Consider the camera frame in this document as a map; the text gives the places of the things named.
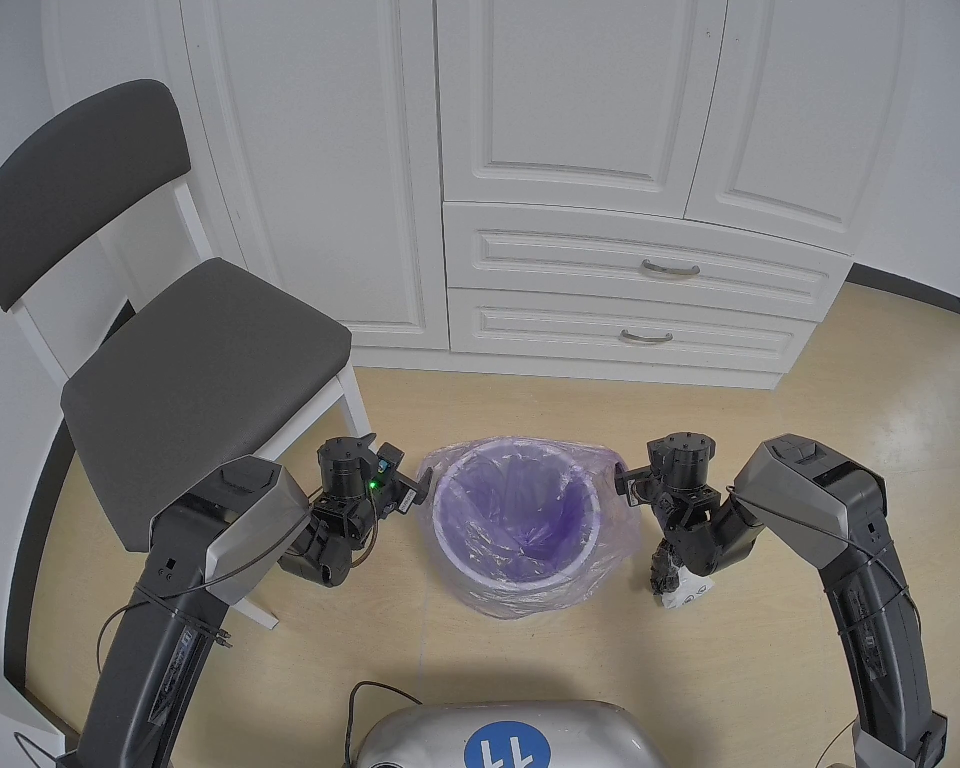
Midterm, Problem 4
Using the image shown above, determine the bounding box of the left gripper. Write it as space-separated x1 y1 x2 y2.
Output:
359 431 438 521

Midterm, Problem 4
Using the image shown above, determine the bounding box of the purple plastic bag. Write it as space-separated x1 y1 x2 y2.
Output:
414 438 642 622

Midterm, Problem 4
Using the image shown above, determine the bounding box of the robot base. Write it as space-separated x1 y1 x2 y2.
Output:
352 701 669 768

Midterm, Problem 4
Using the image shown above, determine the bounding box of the crumpled black plastic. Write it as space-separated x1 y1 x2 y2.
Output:
648 541 685 599

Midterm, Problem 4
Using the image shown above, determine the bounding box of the white trash bin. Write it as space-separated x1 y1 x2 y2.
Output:
433 441 601 612

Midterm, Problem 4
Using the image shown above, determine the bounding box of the crumpled white paper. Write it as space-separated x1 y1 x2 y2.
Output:
658 566 715 610

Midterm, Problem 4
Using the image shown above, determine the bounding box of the white chair grey seat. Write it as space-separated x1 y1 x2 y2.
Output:
0 78 376 631

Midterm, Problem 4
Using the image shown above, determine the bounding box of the white wardrobe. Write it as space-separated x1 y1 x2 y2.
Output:
41 0 912 393

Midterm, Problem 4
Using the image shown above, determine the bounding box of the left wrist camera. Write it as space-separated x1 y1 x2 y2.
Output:
372 442 407 489

